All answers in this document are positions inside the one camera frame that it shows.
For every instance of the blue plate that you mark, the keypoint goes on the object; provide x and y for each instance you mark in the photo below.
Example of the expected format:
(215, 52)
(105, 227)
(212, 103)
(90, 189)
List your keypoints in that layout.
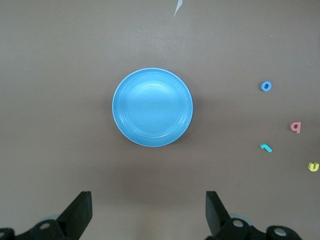
(152, 107)

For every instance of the white paper scrap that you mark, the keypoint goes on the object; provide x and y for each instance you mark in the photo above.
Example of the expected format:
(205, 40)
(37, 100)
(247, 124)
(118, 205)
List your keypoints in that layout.
(178, 7)

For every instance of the yellow letter u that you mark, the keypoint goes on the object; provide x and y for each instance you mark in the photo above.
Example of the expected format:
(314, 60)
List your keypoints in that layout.
(310, 168)

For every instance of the blue letter o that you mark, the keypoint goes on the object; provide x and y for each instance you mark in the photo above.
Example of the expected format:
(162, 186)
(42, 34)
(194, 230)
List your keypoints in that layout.
(263, 87)

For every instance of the brown table cover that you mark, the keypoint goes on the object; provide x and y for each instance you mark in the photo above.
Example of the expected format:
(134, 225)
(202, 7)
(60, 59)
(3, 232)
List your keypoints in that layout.
(50, 50)

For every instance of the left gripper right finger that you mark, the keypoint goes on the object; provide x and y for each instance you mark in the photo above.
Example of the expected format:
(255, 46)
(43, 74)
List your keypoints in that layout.
(217, 220)

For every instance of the pink letter q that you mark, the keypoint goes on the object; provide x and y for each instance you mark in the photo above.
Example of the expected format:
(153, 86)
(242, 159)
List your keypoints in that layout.
(293, 125)

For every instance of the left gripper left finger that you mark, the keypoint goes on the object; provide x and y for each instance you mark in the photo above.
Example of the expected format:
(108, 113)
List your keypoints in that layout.
(75, 217)

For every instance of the teal letter l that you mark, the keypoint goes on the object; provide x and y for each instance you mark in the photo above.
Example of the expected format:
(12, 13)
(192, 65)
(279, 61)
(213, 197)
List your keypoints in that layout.
(267, 148)

